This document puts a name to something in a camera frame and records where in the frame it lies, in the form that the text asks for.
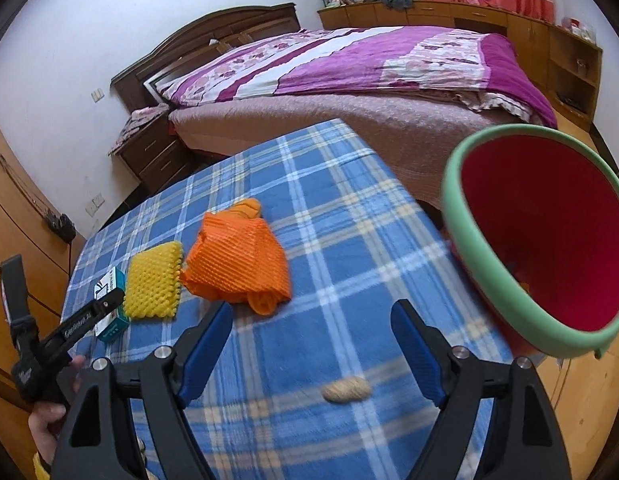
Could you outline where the wooden corner shelf unit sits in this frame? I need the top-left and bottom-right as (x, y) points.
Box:
(547, 25), (603, 133)

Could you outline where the bed with pink sheet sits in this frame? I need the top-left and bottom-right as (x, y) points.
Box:
(168, 87), (560, 211)

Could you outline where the small teal box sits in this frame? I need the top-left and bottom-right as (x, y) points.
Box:
(92, 267), (130, 344)

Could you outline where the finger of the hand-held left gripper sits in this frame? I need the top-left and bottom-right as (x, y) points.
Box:
(88, 287), (126, 325)

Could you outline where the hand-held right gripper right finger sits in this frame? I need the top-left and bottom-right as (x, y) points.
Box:
(389, 299), (573, 480)

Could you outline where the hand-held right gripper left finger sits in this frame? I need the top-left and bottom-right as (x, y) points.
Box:
(52, 300), (234, 480)

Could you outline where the red bin with green rim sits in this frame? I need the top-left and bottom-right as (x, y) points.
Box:
(441, 125), (619, 361)

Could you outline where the black power strip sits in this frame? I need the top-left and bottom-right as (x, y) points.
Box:
(44, 212), (76, 241)

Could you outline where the dark wooden headboard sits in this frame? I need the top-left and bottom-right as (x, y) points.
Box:
(111, 2), (301, 111)

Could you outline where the wooden wardrobe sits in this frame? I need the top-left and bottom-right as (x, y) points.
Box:
(0, 110), (85, 480)

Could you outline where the blue plaid blanket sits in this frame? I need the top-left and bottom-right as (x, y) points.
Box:
(60, 119), (500, 480)

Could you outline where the white framed board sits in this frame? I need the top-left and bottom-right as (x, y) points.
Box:
(142, 60), (200, 106)

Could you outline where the orange foam net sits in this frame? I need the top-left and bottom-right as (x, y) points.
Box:
(178, 198), (294, 317)

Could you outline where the person's left hand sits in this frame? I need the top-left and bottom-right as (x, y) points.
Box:
(28, 355), (88, 463)

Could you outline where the yellow foam net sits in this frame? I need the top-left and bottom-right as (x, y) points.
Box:
(122, 241), (184, 322)

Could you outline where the dark wooden nightstand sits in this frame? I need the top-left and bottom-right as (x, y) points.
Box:
(108, 107), (195, 196)

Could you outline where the long wooden cabinet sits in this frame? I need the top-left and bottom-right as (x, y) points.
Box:
(317, 1), (550, 93)

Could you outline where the pink patterned cloth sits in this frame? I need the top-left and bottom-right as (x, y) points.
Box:
(108, 106), (169, 156)

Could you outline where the peanut in shell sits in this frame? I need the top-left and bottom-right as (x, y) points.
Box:
(323, 379), (369, 405)

